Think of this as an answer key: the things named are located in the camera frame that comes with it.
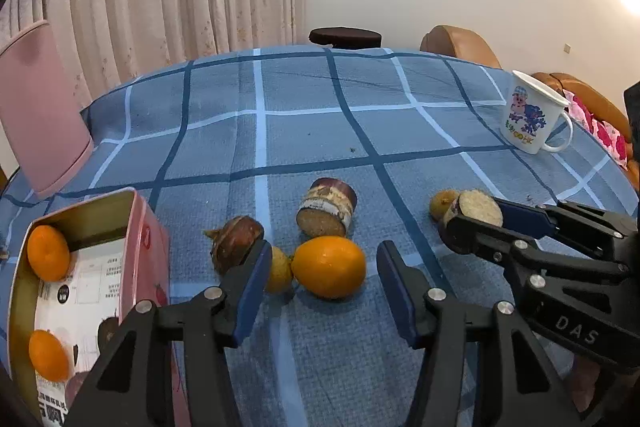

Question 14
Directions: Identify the purple round fruit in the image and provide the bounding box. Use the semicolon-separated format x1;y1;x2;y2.
64;372;89;409

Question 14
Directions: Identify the small brown longan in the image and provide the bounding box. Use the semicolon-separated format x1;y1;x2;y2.
430;188;460;222

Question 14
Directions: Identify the pink floral cloth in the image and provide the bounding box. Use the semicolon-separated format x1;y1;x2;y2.
563;90;628;170

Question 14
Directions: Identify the printed paper in tin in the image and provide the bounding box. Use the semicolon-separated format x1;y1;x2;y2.
34;239;125;426

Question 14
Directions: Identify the brown leather sofa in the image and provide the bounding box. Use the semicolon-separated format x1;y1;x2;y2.
534;72;639;191

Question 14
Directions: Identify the white printed enamel mug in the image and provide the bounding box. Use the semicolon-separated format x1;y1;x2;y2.
500;70;574;155

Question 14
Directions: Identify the small yellow-green longan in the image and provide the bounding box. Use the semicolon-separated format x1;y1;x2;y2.
265;246;293;294

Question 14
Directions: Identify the pink metal tin box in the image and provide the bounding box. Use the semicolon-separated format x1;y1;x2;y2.
6;187;169;426

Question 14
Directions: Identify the blue plaid tablecloth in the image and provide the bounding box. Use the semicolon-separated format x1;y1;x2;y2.
1;46;638;426

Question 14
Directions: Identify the brown leather chair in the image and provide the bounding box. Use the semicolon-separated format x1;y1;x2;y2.
420;25;501;68

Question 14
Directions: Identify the dark round stool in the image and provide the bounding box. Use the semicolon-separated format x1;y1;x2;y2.
308;27;382;50

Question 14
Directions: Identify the pink electric kettle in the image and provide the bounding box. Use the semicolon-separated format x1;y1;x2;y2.
1;20;93;199

